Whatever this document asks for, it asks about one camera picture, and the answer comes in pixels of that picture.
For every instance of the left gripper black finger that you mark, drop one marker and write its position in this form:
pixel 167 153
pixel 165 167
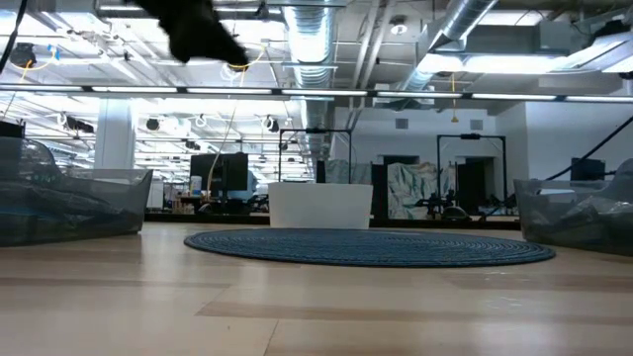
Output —
pixel 203 39

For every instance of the white building column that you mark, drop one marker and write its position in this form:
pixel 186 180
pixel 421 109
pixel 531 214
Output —
pixel 114 138

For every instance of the black desk monitor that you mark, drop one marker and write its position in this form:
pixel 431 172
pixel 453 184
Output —
pixel 217 173

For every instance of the black round ceiling fixture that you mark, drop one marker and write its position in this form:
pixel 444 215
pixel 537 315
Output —
pixel 22 54

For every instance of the grey translucent plastic bin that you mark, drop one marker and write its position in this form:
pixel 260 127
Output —
pixel 559 217
pixel 99 198

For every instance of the black box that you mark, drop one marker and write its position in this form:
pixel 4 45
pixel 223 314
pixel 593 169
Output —
pixel 11 129

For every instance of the white plastic bin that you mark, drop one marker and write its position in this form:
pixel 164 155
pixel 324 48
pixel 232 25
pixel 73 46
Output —
pixel 321 205

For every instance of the long ceiling light strip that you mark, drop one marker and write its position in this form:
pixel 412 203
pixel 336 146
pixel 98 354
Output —
pixel 420 95

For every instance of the crumpled pale blue sheet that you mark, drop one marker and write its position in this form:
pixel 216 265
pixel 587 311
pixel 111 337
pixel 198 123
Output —
pixel 410 188

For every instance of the yellow hanging pendant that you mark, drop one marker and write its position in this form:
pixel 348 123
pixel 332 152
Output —
pixel 454 116

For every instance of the round blue woven placemat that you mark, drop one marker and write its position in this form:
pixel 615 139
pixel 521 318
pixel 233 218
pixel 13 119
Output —
pixel 366 249

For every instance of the silver spiral ventilation duct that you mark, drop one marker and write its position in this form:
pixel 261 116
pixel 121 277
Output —
pixel 311 49

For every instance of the black metal frame stand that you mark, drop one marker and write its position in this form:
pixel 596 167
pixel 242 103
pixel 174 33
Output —
pixel 316 130

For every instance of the silver slanted ventilation duct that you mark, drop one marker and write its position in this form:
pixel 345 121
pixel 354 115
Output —
pixel 460 25

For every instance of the black frame stand with camera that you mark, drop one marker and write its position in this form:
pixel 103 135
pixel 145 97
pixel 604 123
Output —
pixel 470 136

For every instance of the black wall monitor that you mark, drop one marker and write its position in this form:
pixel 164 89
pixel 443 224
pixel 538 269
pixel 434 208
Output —
pixel 587 169

